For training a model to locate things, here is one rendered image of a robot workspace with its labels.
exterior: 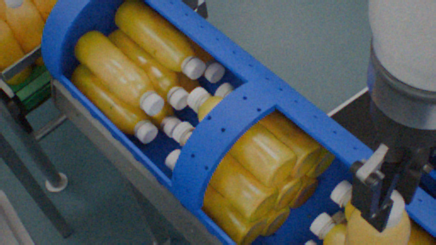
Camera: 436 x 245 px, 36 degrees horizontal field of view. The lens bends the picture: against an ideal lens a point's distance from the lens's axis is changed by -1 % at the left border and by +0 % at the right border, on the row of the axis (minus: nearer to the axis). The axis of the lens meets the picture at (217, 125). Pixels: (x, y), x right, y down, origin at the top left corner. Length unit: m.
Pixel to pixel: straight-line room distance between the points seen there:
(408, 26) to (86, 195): 2.12
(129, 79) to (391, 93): 0.81
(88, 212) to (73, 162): 0.22
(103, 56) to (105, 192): 1.22
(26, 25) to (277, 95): 0.66
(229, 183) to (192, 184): 0.06
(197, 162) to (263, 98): 0.15
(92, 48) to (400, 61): 0.92
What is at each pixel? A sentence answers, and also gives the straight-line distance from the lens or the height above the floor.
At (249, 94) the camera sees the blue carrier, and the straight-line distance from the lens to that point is 1.10.
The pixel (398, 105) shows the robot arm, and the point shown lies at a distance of 0.52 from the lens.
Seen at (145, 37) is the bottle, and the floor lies 1.14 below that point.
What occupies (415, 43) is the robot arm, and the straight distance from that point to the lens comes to 0.44.
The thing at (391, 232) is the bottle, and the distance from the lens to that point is 0.78.
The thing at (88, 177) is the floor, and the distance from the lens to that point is 2.52.
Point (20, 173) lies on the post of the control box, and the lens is 2.03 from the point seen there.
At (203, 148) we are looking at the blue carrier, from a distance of 1.08.
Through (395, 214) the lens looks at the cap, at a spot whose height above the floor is 1.46.
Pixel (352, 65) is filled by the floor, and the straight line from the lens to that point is 2.67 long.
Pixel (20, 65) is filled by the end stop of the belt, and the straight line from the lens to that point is 1.59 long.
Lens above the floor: 2.14
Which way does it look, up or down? 58 degrees down
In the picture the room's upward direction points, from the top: 11 degrees counter-clockwise
